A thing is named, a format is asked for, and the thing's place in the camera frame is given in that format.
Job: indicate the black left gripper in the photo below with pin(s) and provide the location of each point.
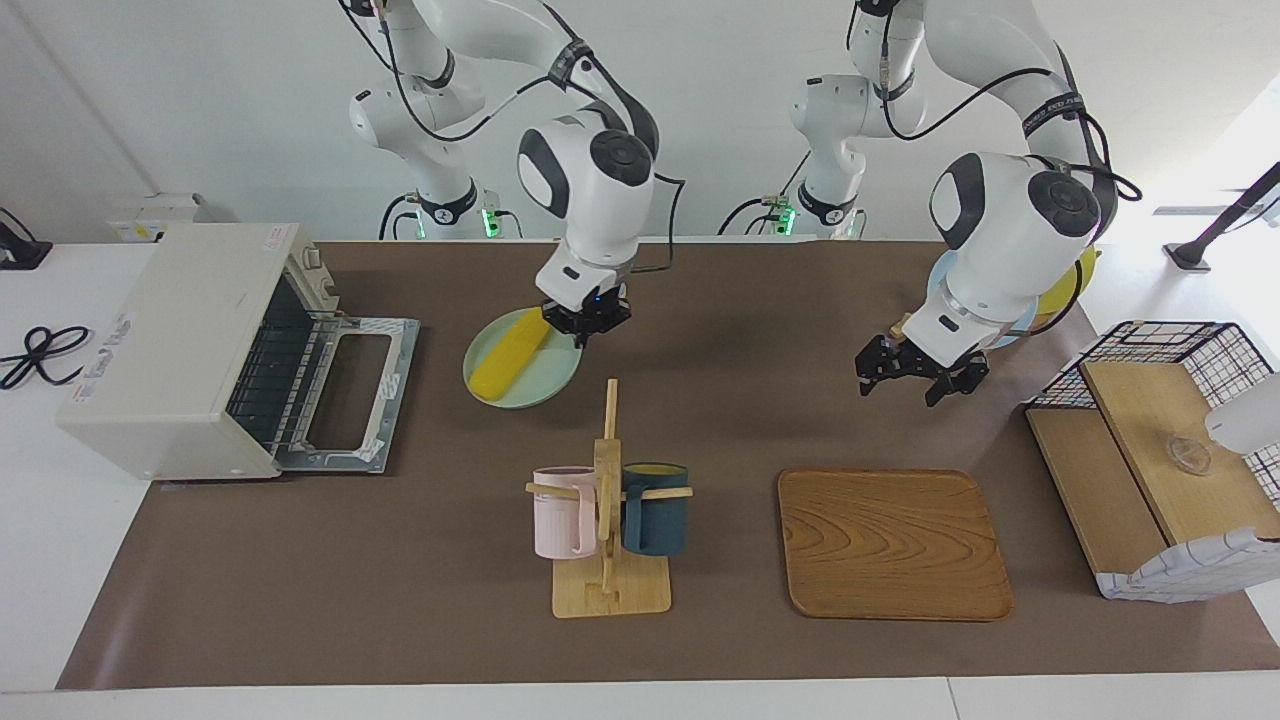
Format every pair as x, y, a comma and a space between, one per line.
925, 360

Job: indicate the pink mug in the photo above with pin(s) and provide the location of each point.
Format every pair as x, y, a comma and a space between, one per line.
560, 515

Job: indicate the yellow corn cob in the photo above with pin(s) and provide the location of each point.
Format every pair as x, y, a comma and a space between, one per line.
505, 355

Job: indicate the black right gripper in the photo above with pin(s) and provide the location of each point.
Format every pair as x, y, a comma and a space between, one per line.
590, 312

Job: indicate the wooden mug tree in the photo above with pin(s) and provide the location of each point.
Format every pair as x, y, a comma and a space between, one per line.
610, 595

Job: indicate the brown table mat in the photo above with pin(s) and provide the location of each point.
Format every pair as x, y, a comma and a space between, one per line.
450, 560

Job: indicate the cream toaster oven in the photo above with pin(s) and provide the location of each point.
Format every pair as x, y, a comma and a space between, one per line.
160, 340

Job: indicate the small clear glass cup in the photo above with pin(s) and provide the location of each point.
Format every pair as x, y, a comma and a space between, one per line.
1188, 456

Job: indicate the wooden serving tray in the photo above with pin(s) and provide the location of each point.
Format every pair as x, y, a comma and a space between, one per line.
890, 545

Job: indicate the dark blue mug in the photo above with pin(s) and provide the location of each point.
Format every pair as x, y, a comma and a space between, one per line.
655, 515

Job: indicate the white box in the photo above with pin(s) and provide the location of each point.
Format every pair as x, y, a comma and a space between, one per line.
150, 215

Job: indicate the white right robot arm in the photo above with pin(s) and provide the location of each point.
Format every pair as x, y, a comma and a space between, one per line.
590, 200

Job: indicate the black angled stand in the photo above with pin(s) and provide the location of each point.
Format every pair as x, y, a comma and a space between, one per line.
1190, 255

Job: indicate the white rounded object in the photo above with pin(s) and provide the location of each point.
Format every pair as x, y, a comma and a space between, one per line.
1250, 420

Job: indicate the wooden two-tier shelf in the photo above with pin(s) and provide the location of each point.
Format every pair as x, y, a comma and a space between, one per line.
1150, 450

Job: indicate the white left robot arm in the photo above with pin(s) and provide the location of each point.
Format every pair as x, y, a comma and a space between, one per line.
1000, 230

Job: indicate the pale green plate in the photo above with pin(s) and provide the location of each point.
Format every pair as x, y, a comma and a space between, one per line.
545, 375

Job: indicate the light blue plate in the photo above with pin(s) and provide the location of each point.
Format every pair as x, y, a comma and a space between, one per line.
940, 275

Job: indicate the yellow plate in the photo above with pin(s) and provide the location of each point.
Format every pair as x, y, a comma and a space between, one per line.
1075, 285

